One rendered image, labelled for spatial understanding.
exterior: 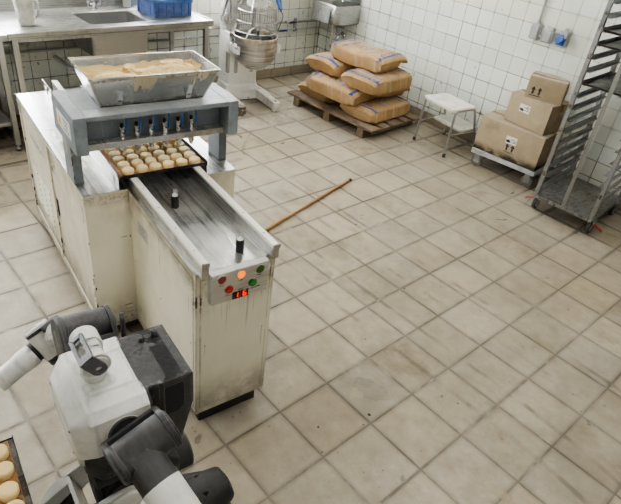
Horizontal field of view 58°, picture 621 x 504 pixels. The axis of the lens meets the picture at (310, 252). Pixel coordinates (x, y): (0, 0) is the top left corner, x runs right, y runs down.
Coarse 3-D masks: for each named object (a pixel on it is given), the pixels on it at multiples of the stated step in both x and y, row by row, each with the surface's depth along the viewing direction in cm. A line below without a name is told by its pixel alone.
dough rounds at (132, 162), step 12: (144, 144) 265; (156, 144) 269; (168, 144) 266; (180, 144) 267; (108, 156) 253; (120, 156) 250; (132, 156) 251; (144, 156) 253; (156, 156) 257; (168, 156) 255; (180, 156) 257; (192, 156) 258; (120, 168) 243; (132, 168) 242; (144, 168) 243; (156, 168) 246
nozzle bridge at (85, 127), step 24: (72, 96) 233; (216, 96) 253; (72, 120) 215; (96, 120) 220; (120, 120) 234; (144, 120) 240; (216, 120) 260; (72, 144) 225; (96, 144) 229; (120, 144) 234; (216, 144) 273; (72, 168) 236
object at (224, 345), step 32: (160, 192) 244; (192, 192) 247; (192, 224) 226; (224, 224) 229; (160, 256) 227; (224, 256) 210; (256, 256) 213; (160, 288) 238; (192, 288) 204; (160, 320) 250; (192, 320) 213; (224, 320) 220; (256, 320) 231; (192, 352) 223; (224, 352) 230; (256, 352) 242; (224, 384) 241; (256, 384) 254
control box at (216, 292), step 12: (240, 264) 207; (252, 264) 208; (264, 264) 211; (216, 276) 200; (228, 276) 204; (252, 276) 211; (264, 276) 215; (216, 288) 204; (240, 288) 211; (252, 288) 215; (264, 288) 218; (216, 300) 207; (228, 300) 211
